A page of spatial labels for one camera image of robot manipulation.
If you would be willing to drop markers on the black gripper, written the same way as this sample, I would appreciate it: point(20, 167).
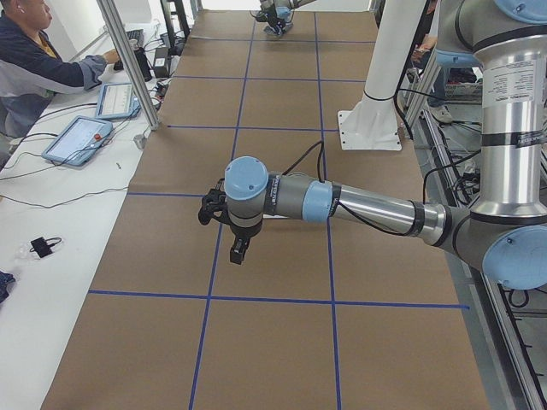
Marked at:
point(271, 15)
point(242, 231)

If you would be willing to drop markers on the grey and blue towel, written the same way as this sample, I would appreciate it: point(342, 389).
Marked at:
point(278, 31)

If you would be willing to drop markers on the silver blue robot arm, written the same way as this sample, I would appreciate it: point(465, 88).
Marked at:
point(277, 14)
point(504, 233)

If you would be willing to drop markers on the black power box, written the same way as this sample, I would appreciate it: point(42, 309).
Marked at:
point(162, 63)

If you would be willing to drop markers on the black keyboard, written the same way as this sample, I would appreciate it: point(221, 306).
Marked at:
point(136, 40)

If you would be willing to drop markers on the far blue teach pendant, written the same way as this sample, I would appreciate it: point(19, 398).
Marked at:
point(117, 101)

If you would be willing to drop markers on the blue teach pendant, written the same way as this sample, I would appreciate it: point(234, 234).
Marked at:
point(117, 101)
point(78, 142)

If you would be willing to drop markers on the near blue teach pendant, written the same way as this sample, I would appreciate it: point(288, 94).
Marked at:
point(78, 142)

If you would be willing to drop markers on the seated operator in jacket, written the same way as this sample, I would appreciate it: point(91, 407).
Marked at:
point(32, 71)

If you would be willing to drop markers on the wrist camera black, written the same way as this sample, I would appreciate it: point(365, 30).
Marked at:
point(213, 207)

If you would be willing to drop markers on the white pedestal column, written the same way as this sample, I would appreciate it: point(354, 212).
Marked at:
point(372, 123)

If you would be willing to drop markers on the aluminium frame post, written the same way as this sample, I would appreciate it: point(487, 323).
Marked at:
point(117, 32)

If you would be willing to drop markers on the small black dongle with cable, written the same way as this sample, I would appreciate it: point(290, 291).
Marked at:
point(43, 247)

